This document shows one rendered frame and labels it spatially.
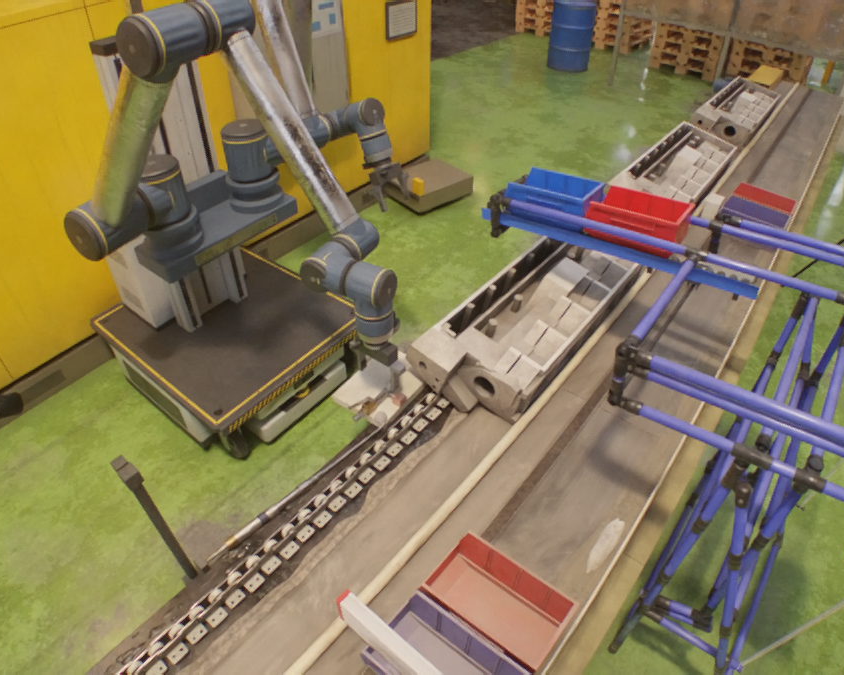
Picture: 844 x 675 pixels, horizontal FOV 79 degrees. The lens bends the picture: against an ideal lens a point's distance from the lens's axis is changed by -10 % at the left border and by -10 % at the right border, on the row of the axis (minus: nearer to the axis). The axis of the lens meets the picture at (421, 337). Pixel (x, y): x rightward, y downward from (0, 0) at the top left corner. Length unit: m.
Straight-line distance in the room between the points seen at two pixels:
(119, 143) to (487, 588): 1.59
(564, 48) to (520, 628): 7.57
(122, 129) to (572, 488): 1.65
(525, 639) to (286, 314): 2.03
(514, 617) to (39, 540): 2.14
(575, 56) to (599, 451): 6.98
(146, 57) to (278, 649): 1.46
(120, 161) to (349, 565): 1.33
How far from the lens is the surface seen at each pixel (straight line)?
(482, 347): 1.83
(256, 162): 2.52
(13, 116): 3.00
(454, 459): 1.78
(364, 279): 1.51
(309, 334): 2.83
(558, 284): 2.11
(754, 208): 3.28
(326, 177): 1.67
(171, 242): 2.39
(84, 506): 2.97
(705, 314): 2.56
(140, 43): 1.55
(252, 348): 2.82
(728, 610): 1.77
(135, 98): 1.68
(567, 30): 8.29
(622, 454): 1.89
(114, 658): 1.65
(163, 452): 2.99
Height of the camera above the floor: 2.18
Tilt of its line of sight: 42 degrees down
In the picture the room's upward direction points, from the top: straight up
